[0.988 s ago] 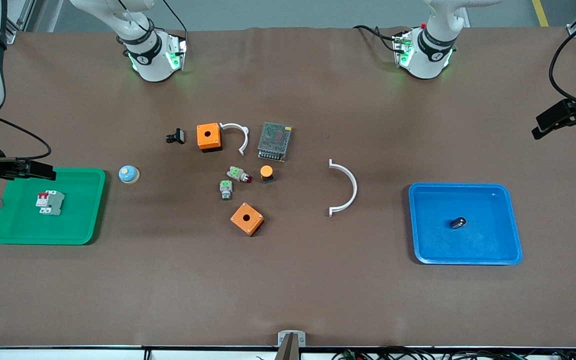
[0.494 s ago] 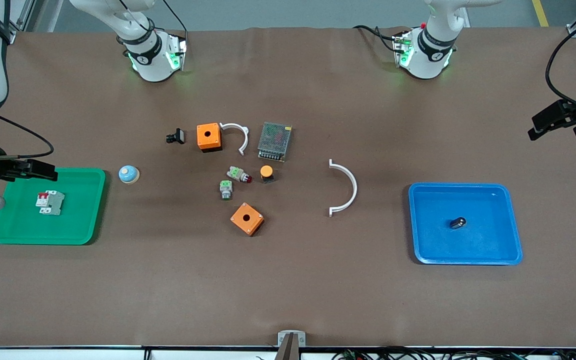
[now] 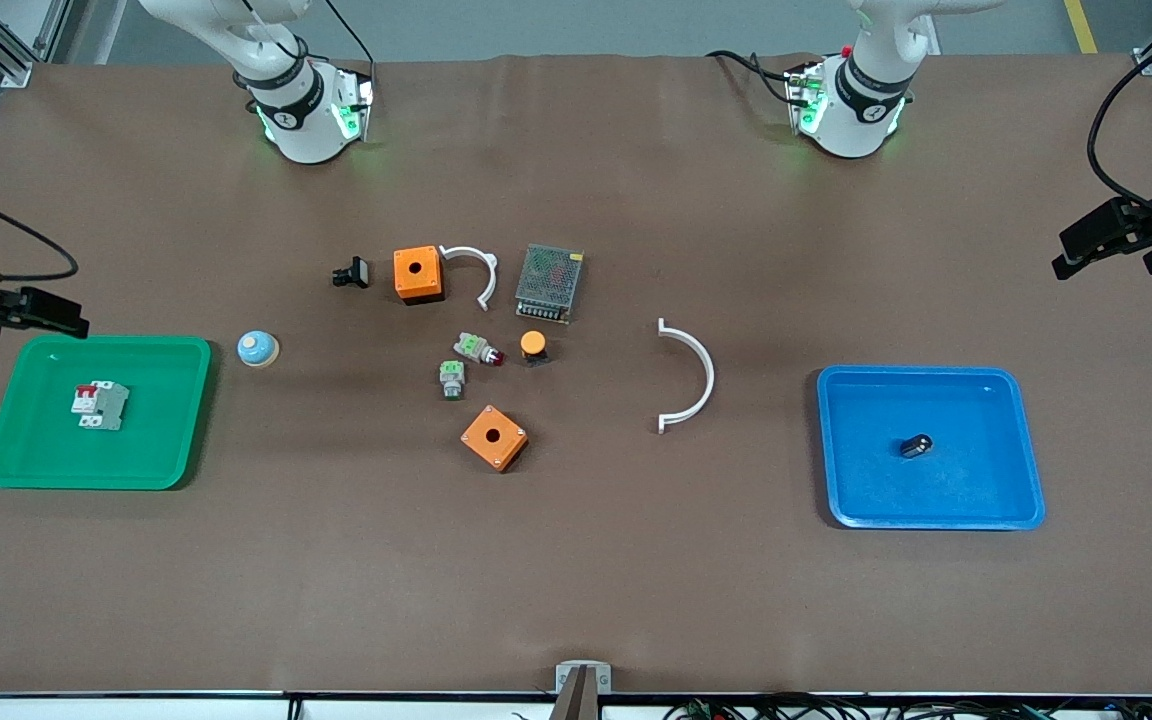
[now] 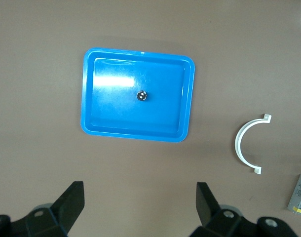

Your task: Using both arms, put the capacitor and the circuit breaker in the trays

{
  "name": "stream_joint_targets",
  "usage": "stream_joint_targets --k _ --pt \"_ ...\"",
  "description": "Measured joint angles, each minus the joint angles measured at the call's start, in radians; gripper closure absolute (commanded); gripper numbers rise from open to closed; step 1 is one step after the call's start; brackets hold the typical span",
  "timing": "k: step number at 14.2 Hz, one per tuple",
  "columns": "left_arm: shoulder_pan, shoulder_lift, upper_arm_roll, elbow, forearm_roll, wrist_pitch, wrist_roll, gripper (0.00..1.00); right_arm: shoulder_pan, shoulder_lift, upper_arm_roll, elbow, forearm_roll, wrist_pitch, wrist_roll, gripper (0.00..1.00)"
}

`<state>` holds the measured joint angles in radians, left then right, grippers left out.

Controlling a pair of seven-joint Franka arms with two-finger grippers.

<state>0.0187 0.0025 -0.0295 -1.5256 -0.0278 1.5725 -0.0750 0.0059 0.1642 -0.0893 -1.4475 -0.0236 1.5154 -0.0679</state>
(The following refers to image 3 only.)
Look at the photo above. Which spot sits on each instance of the brown table mat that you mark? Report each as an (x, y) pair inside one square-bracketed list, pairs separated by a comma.
[(576, 560)]

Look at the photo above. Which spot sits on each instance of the blue plastic tray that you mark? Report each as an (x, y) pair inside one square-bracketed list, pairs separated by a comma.
[(976, 480)]

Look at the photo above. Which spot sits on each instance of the green plastic tray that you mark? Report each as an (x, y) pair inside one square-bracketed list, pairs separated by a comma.
[(156, 440)]

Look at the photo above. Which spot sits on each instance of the white circuit breaker red toggle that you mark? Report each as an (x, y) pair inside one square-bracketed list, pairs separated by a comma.
[(101, 406)]

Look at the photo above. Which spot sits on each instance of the orange capped black button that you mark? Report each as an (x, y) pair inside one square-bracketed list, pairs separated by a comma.
[(534, 346)]

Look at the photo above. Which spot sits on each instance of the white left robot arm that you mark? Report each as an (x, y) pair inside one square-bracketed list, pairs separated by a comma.
[(851, 120)]

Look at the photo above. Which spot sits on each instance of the green grey push button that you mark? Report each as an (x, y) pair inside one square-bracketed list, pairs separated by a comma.
[(452, 379)]

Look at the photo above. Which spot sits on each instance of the small black switch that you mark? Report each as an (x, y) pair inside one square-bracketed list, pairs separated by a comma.
[(352, 272)]

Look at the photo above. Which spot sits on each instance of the blue white dome knob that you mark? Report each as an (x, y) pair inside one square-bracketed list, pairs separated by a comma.
[(258, 349)]

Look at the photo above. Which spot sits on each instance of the orange button box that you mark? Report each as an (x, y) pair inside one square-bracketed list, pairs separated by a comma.
[(494, 437), (418, 274)]

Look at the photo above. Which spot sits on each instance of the metal mesh power supply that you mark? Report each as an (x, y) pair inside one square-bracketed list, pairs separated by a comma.
[(549, 283)]

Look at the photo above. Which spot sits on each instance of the small black capacitor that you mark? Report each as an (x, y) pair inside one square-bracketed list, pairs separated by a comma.
[(916, 445)]

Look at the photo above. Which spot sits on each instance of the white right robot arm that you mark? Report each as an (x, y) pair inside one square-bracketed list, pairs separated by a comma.
[(296, 120)]

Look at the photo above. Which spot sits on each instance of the large white curved clip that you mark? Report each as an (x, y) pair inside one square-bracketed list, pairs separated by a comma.
[(704, 375)]

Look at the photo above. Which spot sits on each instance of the green red indicator lamp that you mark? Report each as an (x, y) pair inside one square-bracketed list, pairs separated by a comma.
[(476, 347)]

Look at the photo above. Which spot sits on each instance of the small white curved clip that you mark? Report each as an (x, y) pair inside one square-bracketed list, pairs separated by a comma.
[(486, 270)]

